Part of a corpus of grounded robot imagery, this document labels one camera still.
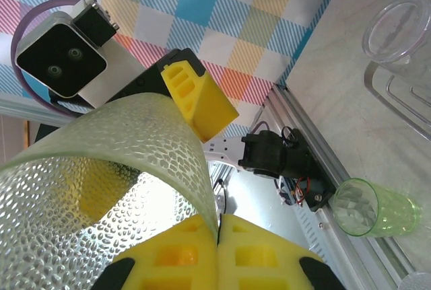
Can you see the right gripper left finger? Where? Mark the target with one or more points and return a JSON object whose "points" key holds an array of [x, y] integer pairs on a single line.
{"points": [[175, 259]]}

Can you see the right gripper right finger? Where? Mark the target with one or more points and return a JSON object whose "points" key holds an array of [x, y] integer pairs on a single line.
{"points": [[262, 259]]}

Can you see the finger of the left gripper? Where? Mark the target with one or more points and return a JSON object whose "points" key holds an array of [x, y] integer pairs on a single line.
{"points": [[208, 108], [97, 192]]}

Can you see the tall yellow-green textured cup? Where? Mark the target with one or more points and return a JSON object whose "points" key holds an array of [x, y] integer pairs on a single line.
{"points": [[134, 125]]}

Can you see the small green plastic cup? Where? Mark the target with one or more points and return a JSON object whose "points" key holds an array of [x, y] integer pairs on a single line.
{"points": [[387, 209]]}

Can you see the wide clear plastic cup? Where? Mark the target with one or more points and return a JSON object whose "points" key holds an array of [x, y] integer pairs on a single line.
{"points": [[390, 34]]}

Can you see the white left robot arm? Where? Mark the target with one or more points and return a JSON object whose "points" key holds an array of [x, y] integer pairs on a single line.
{"points": [[262, 155]]}

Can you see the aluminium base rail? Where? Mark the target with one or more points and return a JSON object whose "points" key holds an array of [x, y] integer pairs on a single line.
{"points": [[283, 108]]}

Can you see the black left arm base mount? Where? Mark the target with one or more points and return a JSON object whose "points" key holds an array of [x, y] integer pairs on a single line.
{"points": [[320, 189]]}

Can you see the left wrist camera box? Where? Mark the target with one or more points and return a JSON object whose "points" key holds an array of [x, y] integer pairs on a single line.
{"points": [[60, 61]]}

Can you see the aluminium frame post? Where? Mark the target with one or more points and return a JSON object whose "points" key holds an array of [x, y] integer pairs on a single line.
{"points": [[20, 108]]}

